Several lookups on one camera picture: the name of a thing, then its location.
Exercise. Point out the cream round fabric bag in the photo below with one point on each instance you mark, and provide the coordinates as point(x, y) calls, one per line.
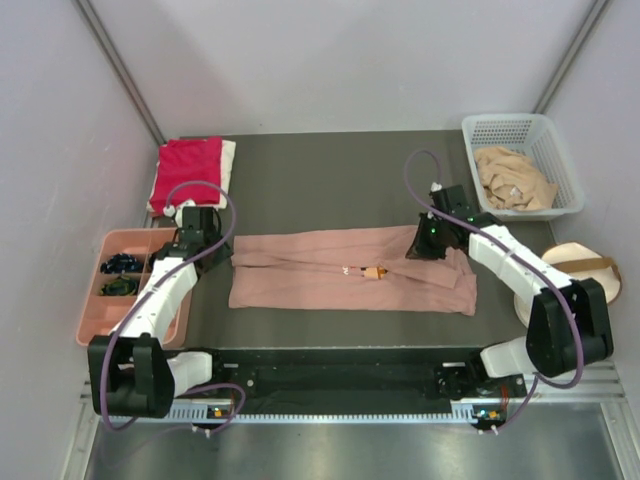
point(581, 262)

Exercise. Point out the beige crumpled t shirt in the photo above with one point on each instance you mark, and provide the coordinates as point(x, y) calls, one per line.
point(510, 180)

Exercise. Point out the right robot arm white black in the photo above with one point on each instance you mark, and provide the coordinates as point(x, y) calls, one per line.
point(569, 325)

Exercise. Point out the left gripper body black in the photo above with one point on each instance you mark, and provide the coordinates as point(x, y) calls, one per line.
point(219, 256)

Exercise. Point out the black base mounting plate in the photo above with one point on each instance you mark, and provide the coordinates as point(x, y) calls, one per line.
point(367, 380)

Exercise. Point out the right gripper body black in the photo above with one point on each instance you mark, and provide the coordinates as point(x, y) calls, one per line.
point(430, 241)

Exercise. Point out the folded cream t shirt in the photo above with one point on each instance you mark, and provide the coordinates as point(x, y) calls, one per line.
point(226, 165)

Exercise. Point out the aluminium rail frame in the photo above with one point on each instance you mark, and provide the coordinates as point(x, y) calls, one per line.
point(587, 432)

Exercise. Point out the pink printed t shirt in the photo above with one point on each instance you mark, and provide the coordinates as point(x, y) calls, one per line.
point(348, 269)

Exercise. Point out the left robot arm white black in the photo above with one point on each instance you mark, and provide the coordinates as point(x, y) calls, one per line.
point(131, 375)

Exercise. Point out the dark green rolled sock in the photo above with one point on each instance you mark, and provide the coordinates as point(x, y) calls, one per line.
point(120, 286)

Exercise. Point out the dark blue rolled sock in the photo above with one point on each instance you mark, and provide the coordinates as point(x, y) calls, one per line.
point(122, 263)

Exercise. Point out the folded red t shirt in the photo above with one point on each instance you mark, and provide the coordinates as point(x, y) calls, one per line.
point(185, 160)

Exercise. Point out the pink compartment tray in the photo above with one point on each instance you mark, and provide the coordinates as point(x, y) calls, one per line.
point(102, 312)

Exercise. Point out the white perforated plastic basket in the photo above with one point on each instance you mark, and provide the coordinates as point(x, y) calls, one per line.
point(535, 136)

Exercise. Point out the black brown rolled sock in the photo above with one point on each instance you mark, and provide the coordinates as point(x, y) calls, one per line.
point(150, 261)

